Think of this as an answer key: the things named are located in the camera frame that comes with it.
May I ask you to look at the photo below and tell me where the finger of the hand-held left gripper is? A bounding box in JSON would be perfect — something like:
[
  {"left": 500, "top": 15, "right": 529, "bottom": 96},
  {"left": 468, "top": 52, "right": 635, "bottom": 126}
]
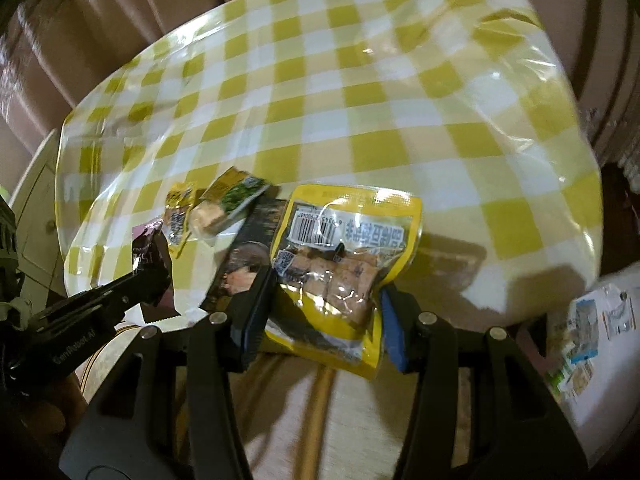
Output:
[
  {"left": 99, "top": 282, "right": 169, "bottom": 332},
  {"left": 81, "top": 260, "right": 172, "bottom": 312}
]

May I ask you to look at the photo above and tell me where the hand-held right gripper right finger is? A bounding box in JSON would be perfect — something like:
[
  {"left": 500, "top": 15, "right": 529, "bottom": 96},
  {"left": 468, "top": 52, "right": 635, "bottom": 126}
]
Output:
[{"left": 381, "top": 284, "right": 589, "bottom": 480}]

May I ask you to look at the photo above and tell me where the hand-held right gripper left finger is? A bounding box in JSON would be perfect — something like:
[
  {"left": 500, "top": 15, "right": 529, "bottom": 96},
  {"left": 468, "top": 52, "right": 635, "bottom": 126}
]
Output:
[{"left": 60, "top": 266, "right": 279, "bottom": 480}]

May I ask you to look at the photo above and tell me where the maroon snack packet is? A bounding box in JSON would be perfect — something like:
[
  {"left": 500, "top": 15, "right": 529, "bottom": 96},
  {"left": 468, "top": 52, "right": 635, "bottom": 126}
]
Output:
[{"left": 130, "top": 217, "right": 182, "bottom": 327}]

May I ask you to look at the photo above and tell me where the yellow snack pouch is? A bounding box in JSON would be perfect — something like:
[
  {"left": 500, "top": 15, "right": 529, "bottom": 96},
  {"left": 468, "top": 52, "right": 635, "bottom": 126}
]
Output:
[{"left": 262, "top": 183, "right": 424, "bottom": 380}]

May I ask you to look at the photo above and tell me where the white box with purple rim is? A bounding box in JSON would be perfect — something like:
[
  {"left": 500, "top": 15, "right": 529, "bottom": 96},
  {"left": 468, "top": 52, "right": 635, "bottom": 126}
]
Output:
[{"left": 544, "top": 259, "right": 640, "bottom": 428}]

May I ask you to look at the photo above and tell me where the person's left hand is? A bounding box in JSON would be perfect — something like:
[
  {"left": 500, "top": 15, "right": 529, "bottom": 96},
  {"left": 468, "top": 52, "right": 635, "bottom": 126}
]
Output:
[{"left": 25, "top": 372, "right": 92, "bottom": 450}]

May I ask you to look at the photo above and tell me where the black snack packet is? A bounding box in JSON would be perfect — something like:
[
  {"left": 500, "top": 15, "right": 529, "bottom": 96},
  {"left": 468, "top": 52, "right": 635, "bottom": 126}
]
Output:
[{"left": 198, "top": 198, "right": 292, "bottom": 314}]

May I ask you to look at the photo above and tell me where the small yellow snack packet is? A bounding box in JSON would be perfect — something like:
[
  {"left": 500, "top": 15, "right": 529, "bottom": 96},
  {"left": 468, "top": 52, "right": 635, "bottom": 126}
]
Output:
[{"left": 164, "top": 182, "right": 202, "bottom": 252}]

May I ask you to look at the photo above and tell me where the striped beige cushion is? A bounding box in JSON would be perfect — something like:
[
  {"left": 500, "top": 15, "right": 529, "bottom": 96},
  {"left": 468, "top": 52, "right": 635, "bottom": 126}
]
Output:
[{"left": 75, "top": 321, "right": 478, "bottom": 480}]

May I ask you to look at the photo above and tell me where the green and yellow snack packet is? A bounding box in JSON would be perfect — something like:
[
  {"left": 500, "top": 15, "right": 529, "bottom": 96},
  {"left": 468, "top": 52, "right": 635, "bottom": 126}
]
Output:
[{"left": 192, "top": 167, "right": 274, "bottom": 237}]

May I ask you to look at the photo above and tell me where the blue and white snack packet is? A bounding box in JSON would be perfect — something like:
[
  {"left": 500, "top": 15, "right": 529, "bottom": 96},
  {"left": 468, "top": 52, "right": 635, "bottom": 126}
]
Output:
[{"left": 546, "top": 296, "right": 602, "bottom": 402}]

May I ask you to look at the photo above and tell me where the yellow checked tablecloth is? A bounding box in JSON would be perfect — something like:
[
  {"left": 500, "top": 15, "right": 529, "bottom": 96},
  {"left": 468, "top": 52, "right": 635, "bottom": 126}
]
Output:
[{"left": 56, "top": 0, "right": 604, "bottom": 328}]

